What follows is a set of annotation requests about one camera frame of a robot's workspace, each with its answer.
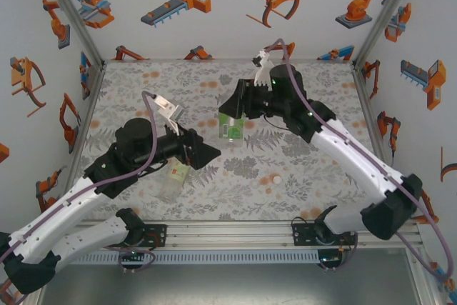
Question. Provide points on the clear bottle green label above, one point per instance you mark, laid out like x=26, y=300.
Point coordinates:
x=231, y=130

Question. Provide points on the white plastic bottle cap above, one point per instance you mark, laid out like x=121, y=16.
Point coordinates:
x=276, y=179

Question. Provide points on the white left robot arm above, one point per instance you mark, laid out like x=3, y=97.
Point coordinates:
x=53, y=212

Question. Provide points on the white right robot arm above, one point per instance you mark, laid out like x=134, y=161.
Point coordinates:
x=357, y=162

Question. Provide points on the aluminium side bar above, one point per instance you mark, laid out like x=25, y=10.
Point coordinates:
x=367, y=105
x=88, y=112

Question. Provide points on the grey floral tablecloth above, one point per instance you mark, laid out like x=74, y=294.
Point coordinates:
x=125, y=76

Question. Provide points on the brushed grey metal panel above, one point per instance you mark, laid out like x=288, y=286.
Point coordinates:
x=228, y=287

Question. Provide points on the thin aluminium frame bar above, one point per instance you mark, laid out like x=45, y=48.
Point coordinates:
x=228, y=60

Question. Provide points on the aluminium frame rail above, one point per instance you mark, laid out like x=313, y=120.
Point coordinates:
x=228, y=235

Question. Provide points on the aluminium corner post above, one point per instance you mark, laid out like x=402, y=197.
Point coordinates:
x=74, y=15
x=385, y=15

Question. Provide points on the aluminium frame leg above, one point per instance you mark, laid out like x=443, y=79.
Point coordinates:
x=425, y=290
x=35, y=296

